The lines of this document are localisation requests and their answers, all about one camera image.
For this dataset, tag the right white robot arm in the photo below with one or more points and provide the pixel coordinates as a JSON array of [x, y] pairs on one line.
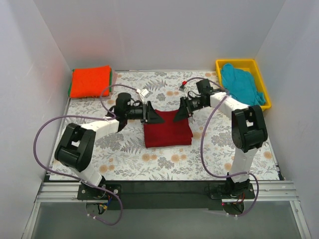
[[248, 128]]

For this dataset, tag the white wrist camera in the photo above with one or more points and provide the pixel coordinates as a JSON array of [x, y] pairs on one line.
[[143, 93], [183, 87]]

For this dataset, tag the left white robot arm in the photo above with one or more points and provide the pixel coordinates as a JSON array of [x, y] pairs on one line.
[[76, 146]]

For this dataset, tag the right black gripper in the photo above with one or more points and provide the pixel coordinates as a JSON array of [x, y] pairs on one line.
[[185, 107]]

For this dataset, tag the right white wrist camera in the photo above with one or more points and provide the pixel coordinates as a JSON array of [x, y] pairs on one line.
[[183, 87]]

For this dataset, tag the folded pink t-shirt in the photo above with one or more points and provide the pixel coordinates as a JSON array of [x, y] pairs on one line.
[[114, 78]]

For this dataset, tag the floral patterned table mat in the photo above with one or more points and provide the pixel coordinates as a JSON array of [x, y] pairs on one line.
[[123, 156]]

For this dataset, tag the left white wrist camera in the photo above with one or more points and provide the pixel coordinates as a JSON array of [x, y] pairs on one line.
[[143, 93]]

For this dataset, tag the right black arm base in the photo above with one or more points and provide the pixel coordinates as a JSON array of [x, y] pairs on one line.
[[229, 190]]

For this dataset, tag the teal t-shirt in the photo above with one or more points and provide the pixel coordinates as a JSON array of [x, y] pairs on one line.
[[241, 85]]

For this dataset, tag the folded orange t-shirt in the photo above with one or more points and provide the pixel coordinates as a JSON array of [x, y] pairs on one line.
[[90, 82]]

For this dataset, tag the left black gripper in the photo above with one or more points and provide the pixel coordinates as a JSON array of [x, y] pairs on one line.
[[145, 113]]

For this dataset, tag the dark red t-shirt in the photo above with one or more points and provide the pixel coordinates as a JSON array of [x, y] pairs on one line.
[[169, 133]]

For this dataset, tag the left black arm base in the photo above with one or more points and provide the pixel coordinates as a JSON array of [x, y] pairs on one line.
[[99, 191]]

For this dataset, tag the yellow plastic bin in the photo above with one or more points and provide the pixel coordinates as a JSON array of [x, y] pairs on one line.
[[249, 65]]

